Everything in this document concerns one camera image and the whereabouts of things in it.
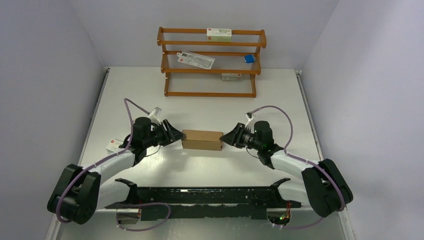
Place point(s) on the small blue object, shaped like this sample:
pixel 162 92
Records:
pixel 249 59

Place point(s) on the green white box top shelf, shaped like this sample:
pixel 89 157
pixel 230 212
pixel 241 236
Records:
pixel 218 35

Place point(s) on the white flat package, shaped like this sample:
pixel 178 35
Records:
pixel 195 60

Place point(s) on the brown cardboard box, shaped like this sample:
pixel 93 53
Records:
pixel 202 140

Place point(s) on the orange wooden shelf rack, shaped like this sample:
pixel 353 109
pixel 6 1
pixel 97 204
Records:
pixel 195 51

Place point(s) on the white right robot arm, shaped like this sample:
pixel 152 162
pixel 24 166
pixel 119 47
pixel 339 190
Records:
pixel 318 184

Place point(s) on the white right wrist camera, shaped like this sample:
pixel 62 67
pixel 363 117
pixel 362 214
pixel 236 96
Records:
pixel 250 118

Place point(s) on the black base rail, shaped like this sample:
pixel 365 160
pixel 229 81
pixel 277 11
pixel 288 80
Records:
pixel 216 202

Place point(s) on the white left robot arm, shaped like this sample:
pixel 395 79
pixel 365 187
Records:
pixel 81 190

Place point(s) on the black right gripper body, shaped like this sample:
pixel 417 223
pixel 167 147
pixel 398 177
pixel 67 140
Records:
pixel 246 138

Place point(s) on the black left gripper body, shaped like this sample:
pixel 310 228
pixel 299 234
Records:
pixel 159 135

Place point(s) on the small box lower shelf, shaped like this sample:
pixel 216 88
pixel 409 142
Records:
pixel 231 77

